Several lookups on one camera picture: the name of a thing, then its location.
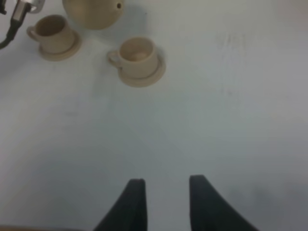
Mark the right beige saucer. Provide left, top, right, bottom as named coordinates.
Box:
left=117, top=56, right=166, bottom=88

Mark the beige teapot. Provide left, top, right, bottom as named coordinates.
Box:
left=62, top=0, right=124, bottom=30

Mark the left beige teacup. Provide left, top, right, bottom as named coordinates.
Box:
left=26, top=15, right=75, bottom=54

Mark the right beige teacup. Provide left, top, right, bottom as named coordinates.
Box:
left=107, top=37, right=158, bottom=79

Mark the beige saucer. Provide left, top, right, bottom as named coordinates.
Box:
left=117, top=56, right=166, bottom=88
left=38, top=30, right=82, bottom=62

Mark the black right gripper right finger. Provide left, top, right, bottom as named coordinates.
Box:
left=189, top=175, right=257, bottom=231

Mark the left beige saucer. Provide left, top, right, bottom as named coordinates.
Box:
left=38, top=30, right=82, bottom=62

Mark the black braided camera cable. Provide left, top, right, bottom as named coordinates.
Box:
left=0, top=0, right=32, bottom=50

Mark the beige teacup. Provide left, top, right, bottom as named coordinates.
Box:
left=26, top=15, right=75, bottom=54
left=107, top=37, right=158, bottom=79

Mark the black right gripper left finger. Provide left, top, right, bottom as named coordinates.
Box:
left=95, top=179, right=147, bottom=231

